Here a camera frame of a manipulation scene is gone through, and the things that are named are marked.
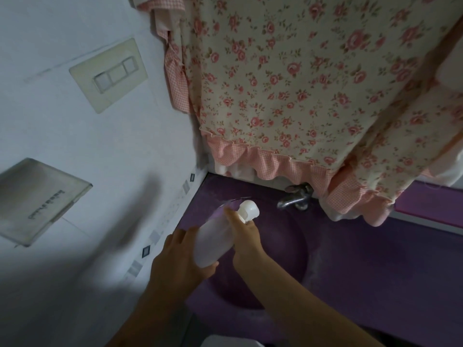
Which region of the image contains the person's left forearm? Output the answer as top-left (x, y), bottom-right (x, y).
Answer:
top-left (104, 282), bottom-right (190, 347)

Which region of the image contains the cream wall light switch plate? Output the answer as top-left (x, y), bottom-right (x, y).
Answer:
top-left (69, 37), bottom-right (149, 114)

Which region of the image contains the white plastic spray bottle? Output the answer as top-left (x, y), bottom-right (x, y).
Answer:
top-left (193, 200), bottom-right (260, 268)

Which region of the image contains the person's left hand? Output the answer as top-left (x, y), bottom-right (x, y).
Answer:
top-left (149, 227), bottom-right (220, 305)

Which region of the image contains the grey square wall panel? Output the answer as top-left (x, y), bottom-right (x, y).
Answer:
top-left (0, 157), bottom-right (93, 248)

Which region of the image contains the person's right forearm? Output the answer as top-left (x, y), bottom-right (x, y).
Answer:
top-left (233, 251), bottom-right (385, 347)

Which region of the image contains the person's right hand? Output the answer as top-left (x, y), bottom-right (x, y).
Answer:
top-left (224, 207), bottom-right (267, 272)

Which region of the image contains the chrome sink faucet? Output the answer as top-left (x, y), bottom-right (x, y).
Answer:
top-left (277, 183), bottom-right (314, 212)

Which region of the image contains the floral curtain with pink ruffle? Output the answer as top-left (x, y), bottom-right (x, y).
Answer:
top-left (131, 0), bottom-right (463, 228)

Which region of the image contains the purple cabinet edge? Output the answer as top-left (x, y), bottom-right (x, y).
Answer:
top-left (394, 180), bottom-right (463, 229)

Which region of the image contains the purple sink basin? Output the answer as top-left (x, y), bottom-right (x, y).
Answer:
top-left (186, 199), bottom-right (312, 311)

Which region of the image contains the white rounded object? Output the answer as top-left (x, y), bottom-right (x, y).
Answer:
top-left (200, 334), bottom-right (265, 347)

